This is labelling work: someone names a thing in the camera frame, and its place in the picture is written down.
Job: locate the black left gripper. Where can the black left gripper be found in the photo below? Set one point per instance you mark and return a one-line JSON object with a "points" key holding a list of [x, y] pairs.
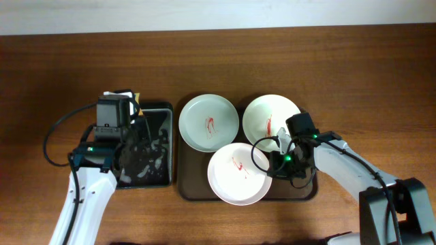
{"points": [[137, 150]]}

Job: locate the white plate with red stain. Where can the white plate with red stain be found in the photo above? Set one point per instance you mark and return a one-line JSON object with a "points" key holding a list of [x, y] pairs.
{"points": [[235, 174]]}

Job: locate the pale green plate red stain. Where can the pale green plate red stain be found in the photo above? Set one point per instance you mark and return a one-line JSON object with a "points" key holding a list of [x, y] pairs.
{"points": [[208, 122]]}

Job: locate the yellow green sponge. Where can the yellow green sponge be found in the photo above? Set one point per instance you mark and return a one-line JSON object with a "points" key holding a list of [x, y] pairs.
{"points": [[137, 96]]}

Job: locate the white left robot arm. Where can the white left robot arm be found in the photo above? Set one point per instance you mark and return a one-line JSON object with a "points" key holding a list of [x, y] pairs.
{"points": [[96, 163]]}

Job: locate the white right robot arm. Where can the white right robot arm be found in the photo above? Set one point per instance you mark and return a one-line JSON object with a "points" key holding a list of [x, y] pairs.
{"points": [[391, 210]]}

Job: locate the brown plastic serving tray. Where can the brown plastic serving tray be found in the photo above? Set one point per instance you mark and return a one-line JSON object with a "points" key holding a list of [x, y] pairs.
{"points": [[192, 180]]}

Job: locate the black wash basin with water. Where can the black wash basin with water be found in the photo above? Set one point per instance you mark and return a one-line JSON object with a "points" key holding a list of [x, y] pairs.
{"points": [[150, 160]]}

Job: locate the cream plate with red stain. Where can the cream plate with red stain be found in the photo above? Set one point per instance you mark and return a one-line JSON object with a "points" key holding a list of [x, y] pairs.
{"points": [[265, 115]]}

